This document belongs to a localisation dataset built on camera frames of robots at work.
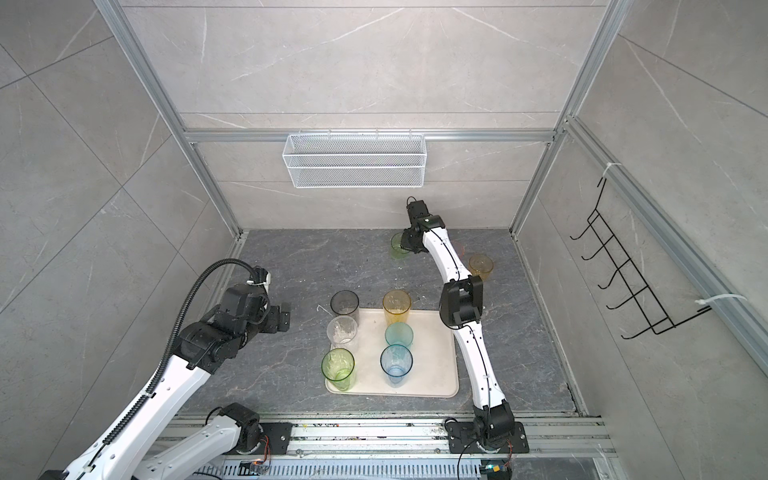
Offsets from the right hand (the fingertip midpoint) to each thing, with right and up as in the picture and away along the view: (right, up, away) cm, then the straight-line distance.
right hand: (409, 242), depth 108 cm
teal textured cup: (-4, -28, -22) cm, 35 cm away
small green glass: (-5, -3, -4) cm, 7 cm away
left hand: (-38, -16, -33) cm, 53 cm away
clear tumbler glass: (-21, -27, -22) cm, 41 cm away
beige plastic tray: (+6, -39, -22) cm, 45 cm away
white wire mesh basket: (-19, +28, -7) cm, 35 cm away
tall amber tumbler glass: (-5, -19, -24) cm, 31 cm away
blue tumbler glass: (-5, -31, -34) cm, 46 cm away
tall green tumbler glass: (-22, -37, -24) cm, 49 cm away
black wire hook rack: (+49, -9, -40) cm, 64 cm away
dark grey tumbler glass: (-20, -19, -24) cm, 36 cm away
